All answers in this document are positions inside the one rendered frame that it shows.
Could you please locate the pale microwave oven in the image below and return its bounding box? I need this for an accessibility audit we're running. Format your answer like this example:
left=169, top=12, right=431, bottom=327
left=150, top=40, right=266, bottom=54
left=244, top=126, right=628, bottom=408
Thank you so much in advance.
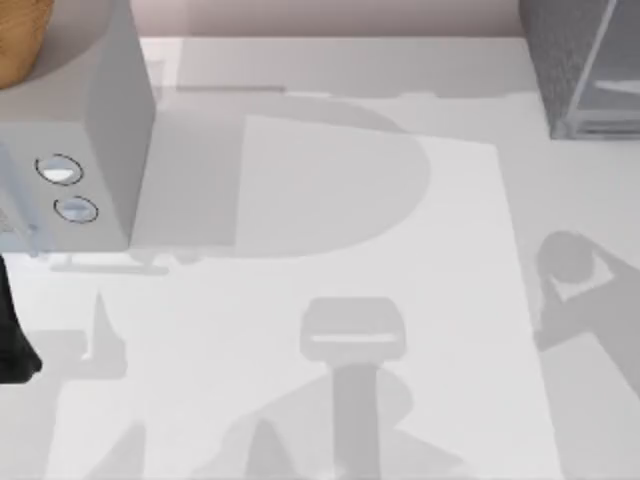
left=0, top=0, right=159, bottom=257

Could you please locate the wooden bowl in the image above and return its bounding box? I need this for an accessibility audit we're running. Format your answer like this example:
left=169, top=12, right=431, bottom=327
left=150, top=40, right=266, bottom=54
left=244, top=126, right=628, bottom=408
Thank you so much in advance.
left=0, top=0, right=55, bottom=91

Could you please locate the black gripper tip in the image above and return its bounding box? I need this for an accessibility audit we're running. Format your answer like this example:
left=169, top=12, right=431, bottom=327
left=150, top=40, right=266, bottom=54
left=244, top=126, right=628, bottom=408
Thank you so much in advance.
left=0, top=253, right=43, bottom=386

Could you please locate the large microwave knob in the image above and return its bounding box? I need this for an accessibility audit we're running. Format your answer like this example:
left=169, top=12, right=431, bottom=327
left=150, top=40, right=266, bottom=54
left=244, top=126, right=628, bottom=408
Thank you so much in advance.
left=35, top=153, right=85, bottom=187

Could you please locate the grey cabinet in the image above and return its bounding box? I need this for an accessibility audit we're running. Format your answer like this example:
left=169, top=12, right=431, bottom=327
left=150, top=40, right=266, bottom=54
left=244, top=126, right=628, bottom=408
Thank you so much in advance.
left=518, top=0, right=640, bottom=142

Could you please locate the small microwave knob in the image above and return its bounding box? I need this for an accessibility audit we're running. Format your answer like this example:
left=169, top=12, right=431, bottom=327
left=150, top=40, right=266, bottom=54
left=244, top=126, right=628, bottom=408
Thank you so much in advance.
left=53, top=195, right=100, bottom=225

